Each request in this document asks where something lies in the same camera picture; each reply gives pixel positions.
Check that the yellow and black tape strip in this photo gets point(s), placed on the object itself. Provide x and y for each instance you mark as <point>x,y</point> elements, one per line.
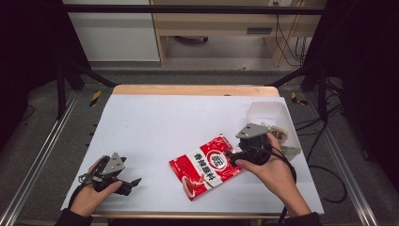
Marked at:
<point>297,99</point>
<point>95,98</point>

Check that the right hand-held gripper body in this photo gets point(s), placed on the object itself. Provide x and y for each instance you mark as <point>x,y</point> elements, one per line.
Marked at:
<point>254,142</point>

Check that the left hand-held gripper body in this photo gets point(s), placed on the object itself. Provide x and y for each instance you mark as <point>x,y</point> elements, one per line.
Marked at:
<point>109,169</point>

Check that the dark curtain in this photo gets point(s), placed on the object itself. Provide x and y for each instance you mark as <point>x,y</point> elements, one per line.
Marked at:
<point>367,78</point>
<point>28,50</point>

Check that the red and white sauce packet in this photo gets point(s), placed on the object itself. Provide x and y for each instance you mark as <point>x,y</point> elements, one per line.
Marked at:
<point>205,166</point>

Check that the clear plastic container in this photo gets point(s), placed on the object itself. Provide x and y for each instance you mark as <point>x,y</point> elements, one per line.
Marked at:
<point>273,119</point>

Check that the person's left hand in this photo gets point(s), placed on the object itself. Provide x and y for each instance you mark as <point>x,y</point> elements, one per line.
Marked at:
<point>91,197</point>

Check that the aluminium frame rail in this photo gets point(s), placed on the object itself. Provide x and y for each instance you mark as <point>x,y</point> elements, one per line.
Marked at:
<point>342,163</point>
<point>34,163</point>

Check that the black horizontal frame bar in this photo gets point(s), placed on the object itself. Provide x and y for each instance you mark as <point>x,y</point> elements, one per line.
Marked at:
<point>188,9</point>

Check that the black metal stand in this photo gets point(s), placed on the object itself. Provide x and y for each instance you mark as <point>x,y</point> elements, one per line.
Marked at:
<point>62,84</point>
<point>320,91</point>

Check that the person's right hand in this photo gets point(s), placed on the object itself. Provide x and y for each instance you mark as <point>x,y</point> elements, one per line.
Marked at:
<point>273,175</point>

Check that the small orange sauce packet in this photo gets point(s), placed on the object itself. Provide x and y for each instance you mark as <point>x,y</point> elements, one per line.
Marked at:
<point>279,133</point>

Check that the wooden table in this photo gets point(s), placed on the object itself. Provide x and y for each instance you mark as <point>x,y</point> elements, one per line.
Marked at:
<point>194,90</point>

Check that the light wooden desk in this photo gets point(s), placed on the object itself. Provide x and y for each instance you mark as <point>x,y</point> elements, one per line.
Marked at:
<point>219,26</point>

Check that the white cabinet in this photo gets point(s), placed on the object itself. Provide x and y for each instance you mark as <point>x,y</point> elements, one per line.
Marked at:
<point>114,34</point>

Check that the white table sheet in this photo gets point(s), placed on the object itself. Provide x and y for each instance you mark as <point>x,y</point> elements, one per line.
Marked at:
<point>175,125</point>

